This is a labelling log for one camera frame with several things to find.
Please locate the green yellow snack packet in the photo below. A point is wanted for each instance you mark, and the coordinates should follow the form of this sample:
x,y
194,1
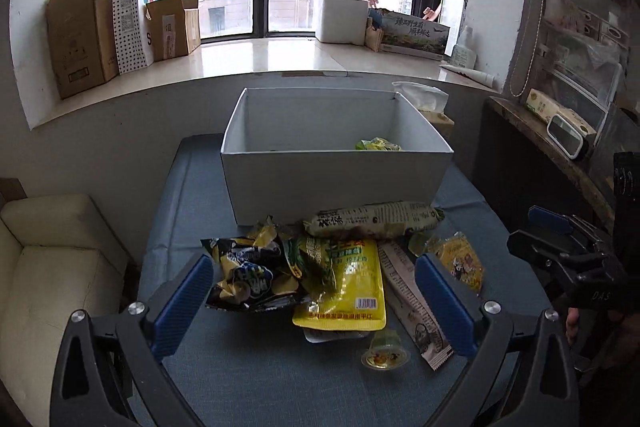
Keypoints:
x,y
378,144

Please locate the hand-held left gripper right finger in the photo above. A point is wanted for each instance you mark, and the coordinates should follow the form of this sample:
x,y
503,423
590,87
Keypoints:
x,y
445,302

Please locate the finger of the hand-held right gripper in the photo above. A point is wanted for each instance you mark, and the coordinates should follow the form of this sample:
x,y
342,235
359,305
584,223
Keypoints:
x,y
535,247
550,217

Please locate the dotted paper bag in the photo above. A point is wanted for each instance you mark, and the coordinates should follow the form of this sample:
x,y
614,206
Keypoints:
x,y
127,22

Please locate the small open cardboard box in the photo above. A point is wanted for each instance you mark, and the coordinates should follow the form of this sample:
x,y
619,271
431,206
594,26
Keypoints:
x,y
172,29

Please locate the clear plastic storage drawers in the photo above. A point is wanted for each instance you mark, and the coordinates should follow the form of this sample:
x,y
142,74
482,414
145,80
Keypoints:
x,y
585,62

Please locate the white plastic bottle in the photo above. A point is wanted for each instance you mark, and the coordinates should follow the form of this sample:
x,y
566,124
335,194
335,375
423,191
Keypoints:
x,y
462,52

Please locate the long white green snack packet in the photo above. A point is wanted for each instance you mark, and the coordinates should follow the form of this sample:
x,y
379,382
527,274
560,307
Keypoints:
x,y
370,217

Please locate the blue toy figure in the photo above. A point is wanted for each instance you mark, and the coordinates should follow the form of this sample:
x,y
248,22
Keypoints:
x,y
376,18

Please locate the brown side counter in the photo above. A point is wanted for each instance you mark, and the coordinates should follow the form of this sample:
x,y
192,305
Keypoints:
x,y
560,162

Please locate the yellow white tissue box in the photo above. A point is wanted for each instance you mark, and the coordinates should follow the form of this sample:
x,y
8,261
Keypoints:
x,y
550,107

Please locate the white tube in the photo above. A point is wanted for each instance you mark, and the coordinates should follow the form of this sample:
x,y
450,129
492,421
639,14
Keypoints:
x,y
470,74

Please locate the small beige bag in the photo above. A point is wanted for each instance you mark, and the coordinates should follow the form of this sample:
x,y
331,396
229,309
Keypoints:
x,y
373,38

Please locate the tall brown cardboard box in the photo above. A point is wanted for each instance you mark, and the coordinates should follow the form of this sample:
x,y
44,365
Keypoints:
x,y
80,42

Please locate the small yellow snack packet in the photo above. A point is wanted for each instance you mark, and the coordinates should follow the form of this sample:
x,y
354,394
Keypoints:
x,y
462,257

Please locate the white cardboard box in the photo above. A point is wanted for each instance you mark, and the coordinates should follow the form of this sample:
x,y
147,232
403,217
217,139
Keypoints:
x,y
325,187

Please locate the long pink striped snack packet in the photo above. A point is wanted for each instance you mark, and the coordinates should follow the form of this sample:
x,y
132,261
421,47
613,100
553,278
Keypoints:
x,y
405,297

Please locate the black yellow snack bag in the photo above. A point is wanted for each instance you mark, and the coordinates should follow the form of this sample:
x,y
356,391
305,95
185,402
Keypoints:
x,y
245,277

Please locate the soft tissue pack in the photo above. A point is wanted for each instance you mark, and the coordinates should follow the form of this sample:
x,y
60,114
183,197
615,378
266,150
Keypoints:
x,y
425,99

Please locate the green jelly cup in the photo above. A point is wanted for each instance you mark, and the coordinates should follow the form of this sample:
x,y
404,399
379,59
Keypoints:
x,y
419,244

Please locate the green leafy snack packet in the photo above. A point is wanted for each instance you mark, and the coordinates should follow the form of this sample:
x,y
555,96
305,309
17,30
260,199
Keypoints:
x,y
305,262

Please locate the blue tablecloth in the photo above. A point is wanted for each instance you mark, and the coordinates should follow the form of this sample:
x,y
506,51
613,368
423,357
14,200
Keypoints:
x,y
260,372

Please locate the yellow snack pouch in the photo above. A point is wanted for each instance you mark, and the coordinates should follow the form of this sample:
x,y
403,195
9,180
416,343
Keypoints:
x,y
350,302

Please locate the person's right hand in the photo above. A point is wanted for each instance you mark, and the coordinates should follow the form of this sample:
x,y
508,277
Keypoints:
x,y
572,324

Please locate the long printed landscape box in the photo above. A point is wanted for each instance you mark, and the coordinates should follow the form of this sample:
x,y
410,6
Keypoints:
x,y
412,34

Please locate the white foam box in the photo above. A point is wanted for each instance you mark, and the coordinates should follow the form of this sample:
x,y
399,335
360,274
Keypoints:
x,y
340,22

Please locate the clear yellow jelly cup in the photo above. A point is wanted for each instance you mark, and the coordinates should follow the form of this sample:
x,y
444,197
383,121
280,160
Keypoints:
x,y
385,352

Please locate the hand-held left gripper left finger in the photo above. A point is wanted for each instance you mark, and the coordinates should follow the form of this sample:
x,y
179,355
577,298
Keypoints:
x,y
182,302

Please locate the white framed device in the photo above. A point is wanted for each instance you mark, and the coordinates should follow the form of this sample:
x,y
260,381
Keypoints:
x,y
567,137

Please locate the cream leather sofa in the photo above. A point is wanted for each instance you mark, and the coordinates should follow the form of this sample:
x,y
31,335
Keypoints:
x,y
50,267

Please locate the grey stitched hanging cloth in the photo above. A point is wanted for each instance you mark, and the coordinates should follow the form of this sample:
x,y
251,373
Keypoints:
x,y
530,7

